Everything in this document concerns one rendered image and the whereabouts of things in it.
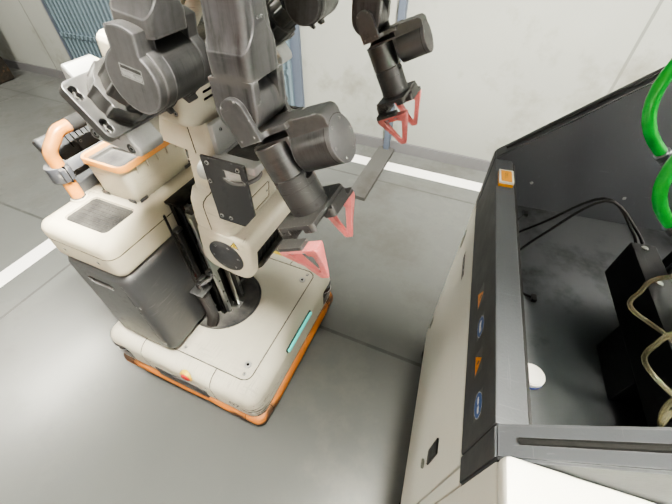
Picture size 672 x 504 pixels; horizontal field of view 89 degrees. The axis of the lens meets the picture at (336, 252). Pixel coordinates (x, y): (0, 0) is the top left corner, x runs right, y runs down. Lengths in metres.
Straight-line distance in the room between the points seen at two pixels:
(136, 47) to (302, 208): 0.25
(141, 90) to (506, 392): 0.59
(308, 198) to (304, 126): 0.10
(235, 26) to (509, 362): 0.52
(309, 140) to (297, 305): 1.01
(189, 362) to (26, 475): 0.69
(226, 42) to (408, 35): 0.45
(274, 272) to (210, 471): 0.74
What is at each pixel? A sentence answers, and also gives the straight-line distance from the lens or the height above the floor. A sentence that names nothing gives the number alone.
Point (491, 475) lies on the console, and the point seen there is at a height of 0.94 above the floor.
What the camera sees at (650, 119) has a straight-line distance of 0.58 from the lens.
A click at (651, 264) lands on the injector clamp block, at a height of 0.98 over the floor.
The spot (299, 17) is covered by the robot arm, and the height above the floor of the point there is 1.21.
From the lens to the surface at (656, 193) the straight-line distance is 0.54.
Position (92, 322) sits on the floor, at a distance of 1.99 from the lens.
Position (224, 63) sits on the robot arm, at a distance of 0.42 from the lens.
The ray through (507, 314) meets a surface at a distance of 0.59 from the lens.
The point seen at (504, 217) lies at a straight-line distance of 0.75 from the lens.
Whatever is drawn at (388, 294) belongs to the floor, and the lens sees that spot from 1.75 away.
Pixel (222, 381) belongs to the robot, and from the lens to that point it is 1.27.
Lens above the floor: 1.39
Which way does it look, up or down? 47 degrees down
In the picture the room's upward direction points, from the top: straight up
